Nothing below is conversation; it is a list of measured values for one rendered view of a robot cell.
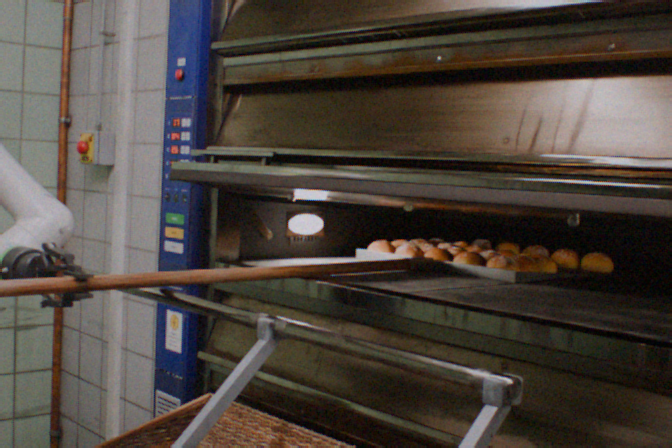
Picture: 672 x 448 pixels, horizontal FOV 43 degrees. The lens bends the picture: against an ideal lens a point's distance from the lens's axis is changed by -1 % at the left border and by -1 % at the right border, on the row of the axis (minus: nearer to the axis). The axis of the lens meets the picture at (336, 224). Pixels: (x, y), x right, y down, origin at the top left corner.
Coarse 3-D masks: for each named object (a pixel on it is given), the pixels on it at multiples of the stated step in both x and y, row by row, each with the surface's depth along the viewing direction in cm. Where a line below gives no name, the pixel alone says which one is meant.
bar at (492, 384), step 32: (160, 288) 174; (224, 320) 157; (256, 320) 149; (288, 320) 144; (256, 352) 145; (352, 352) 131; (384, 352) 126; (416, 352) 124; (224, 384) 142; (480, 384) 113; (512, 384) 110; (480, 416) 111
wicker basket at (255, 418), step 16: (192, 400) 216; (208, 400) 218; (160, 416) 209; (176, 416) 212; (192, 416) 215; (224, 416) 212; (240, 416) 208; (256, 416) 204; (128, 432) 203; (144, 432) 206; (160, 432) 209; (176, 432) 212; (208, 432) 215; (224, 432) 211; (240, 432) 207; (256, 432) 203; (272, 432) 199; (288, 432) 196; (304, 432) 192
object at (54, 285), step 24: (312, 264) 201; (336, 264) 206; (360, 264) 211; (384, 264) 216; (408, 264) 222; (0, 288) 150; (24, 288) 153; (48, 288) 156; (72, 288) 159; (96, 288) 163; (120, 288) 167
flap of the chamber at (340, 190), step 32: (256, 192) 208; (288, 192) 190; (320, 192) 175; (352, 192) 164; (384, 192) 158; (416, 192) 152; (448, 192) 147; (480, 192) 142; (512, 192) 137; (544, 192) 133; (608, 224) 143; (640, 224) 134
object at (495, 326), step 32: (288, 288) 201; (320, 288) 193; (352, 288) 186; (448, 320) 166; (480, 320) 160; (512, 320) 155; (544, 320) 155; (576, 352) 145; (608, 352) 141; (640, 352) 137
